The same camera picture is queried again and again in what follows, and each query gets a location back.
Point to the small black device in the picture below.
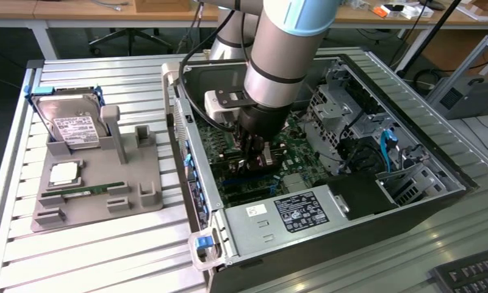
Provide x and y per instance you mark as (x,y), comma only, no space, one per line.
(393,7)

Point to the black open PC case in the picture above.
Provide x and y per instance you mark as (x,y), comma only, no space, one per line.
(350,244)

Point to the black expansion slot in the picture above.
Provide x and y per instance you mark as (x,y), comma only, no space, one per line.
(252,200)
(248,193)

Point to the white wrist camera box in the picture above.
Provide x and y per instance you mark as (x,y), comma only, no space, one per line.
(218,107)

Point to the tall silver disk bay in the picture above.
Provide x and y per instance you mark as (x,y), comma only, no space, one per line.
(373,120)

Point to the brown wooden box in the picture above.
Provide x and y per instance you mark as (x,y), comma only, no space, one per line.
(159,6)

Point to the hard disk with blue bracket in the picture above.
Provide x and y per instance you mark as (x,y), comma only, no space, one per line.
(64,113)

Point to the wooden desk white frame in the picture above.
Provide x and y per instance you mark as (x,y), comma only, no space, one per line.
(64,12)
(370,21)

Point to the silver CPU chip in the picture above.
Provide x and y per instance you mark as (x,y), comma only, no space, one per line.
(64,174)

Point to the low silver disk bay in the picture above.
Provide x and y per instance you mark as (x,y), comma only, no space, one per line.
(421,180)

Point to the black keyboard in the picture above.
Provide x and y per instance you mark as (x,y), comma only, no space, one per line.
(471,274)

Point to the graphics card with black cooler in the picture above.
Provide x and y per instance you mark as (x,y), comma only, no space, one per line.
(256,171)

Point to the small white box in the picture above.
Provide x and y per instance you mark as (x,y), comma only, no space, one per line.
(421,12)

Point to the black tripod pole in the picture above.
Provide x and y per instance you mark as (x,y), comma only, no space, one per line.
(431,34)

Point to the small orange box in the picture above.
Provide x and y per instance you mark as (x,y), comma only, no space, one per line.
(381,12)

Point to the grey power supply unit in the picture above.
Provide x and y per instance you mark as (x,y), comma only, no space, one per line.
(256,238)

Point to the green motherboard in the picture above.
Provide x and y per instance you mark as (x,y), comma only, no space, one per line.
(305,152)

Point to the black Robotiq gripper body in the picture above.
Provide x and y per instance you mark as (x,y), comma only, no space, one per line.
(265,122)

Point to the silver chipset heatsink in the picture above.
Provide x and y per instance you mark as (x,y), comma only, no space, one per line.
(297,183)

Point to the black office chair base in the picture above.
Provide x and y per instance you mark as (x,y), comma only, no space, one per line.
(132,36)

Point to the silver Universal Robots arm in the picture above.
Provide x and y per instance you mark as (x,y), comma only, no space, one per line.
(285,45)

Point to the green RAM stick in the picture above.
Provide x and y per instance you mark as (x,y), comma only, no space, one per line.
(86,190)

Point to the grey plastic parts rack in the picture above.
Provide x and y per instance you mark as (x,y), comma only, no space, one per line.
(102,171)

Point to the aluminium profile frame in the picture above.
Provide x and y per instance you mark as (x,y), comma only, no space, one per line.
(470,58)

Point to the black plastic shroud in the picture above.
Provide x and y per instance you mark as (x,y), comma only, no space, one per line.
(361,195)

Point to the blue case latch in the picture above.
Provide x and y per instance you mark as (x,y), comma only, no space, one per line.
(203,244)

